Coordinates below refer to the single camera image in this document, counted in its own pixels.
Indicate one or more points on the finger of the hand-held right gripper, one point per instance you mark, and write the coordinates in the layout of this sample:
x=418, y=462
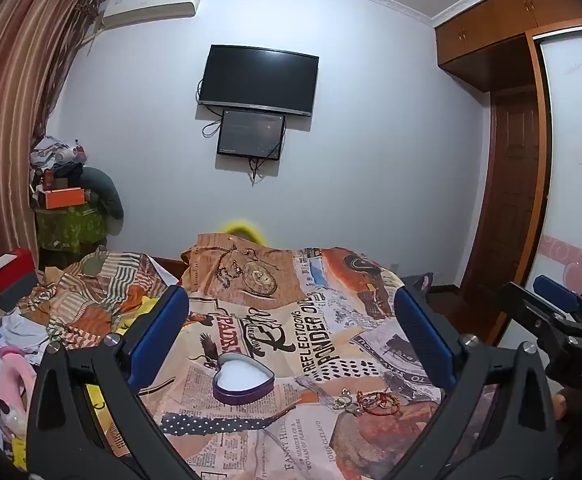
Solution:
x=556, y=294
x=523, y=307

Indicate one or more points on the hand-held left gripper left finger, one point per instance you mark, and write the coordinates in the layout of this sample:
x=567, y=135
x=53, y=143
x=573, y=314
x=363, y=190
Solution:
x=163, y=330

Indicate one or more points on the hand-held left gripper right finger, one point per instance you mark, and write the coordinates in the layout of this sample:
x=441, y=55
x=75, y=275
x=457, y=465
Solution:
x=423, y=332

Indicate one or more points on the purple heart-shaped tin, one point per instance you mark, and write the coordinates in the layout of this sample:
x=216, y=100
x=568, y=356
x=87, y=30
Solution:
x=243, y=377

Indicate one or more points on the silver hoop earrings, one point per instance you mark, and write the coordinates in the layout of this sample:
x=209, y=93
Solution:
x=345, y=403

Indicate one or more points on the person's right hand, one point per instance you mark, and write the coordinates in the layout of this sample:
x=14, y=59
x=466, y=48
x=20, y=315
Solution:
x=561, y=405

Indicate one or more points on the yellow towel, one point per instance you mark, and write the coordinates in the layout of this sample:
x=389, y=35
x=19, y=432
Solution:
x=143, y=310

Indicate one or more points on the striped patchwork sheet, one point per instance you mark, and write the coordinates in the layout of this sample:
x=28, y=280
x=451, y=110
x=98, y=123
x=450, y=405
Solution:
x=96, y=285

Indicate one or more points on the brown wooden door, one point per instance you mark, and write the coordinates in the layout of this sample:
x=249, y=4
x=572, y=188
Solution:
x=513, y=200

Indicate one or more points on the yellow rounded object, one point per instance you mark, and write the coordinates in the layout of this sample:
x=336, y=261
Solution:
x=243, y=229

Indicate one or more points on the newspaper print blanket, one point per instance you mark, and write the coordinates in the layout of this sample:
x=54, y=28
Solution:
x=291, y=310

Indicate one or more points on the white grey cloth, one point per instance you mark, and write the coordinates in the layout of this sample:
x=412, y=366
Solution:
x=26, y=332

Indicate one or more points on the grey plush pillow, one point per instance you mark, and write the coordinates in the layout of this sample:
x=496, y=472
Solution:
x=106, y=190

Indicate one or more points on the red and grey box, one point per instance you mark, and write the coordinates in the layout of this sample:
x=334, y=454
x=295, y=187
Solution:
x=13, y=275

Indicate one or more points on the orange box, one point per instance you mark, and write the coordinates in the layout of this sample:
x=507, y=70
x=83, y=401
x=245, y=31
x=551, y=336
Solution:
x=63, y=198

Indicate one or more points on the pile of clothes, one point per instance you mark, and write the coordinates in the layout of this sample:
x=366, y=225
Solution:
x=56, y=152

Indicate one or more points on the wooden overhead cabinet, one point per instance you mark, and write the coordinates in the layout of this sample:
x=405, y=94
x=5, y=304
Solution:
x=501, y=25

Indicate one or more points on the brown striped curtain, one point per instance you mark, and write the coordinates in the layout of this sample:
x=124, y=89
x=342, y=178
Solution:
x=16, y=85

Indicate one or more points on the white air conditioner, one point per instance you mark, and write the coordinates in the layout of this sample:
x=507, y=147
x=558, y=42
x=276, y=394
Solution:
x=151, y=5

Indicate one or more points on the wooden bed frame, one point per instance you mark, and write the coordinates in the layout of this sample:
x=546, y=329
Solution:
x=168, y=267

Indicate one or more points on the small black wall monitor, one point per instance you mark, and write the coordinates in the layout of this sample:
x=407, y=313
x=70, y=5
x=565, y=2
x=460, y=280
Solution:
x=251, y=135

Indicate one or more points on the black wall television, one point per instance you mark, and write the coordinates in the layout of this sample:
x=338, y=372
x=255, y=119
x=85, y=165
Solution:
x=258, y=80

